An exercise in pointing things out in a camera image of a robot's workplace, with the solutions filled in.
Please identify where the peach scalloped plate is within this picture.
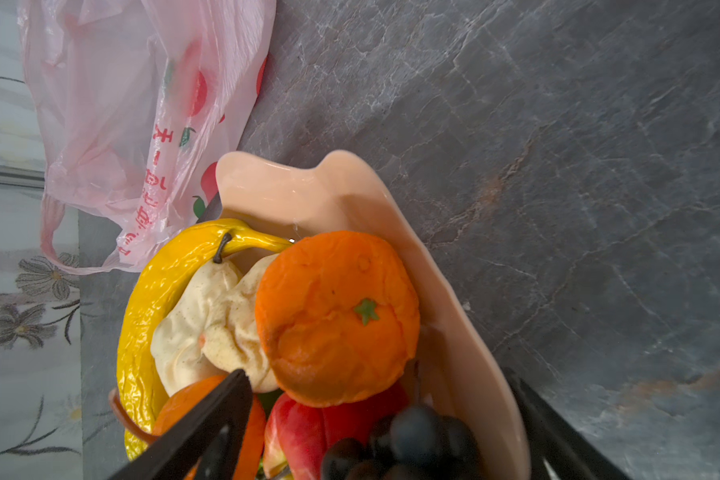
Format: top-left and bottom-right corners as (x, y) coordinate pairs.
(216, 150), (531, 479)

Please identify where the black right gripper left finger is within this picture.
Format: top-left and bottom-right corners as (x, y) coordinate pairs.
(111, 369), (253, 479)

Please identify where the pink plastic bag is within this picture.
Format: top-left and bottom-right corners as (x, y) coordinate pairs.
(17, 1), (276, 272)

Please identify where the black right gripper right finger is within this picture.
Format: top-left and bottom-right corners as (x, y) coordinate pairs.
(502, 367), (629, 480)

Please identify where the beige fake fruit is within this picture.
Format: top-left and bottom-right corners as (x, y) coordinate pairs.
(200, 254), (278, 393)
(150, 259), (242, 396)

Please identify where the yellow fake banana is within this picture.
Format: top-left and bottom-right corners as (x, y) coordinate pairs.
(116, 218), (291, 434)

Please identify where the dark fake grape bunch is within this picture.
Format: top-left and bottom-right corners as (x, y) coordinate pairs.
(320, 403), (484, 479)

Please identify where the red fake apple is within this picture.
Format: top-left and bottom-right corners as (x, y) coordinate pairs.
(262, 383), (410, 479)

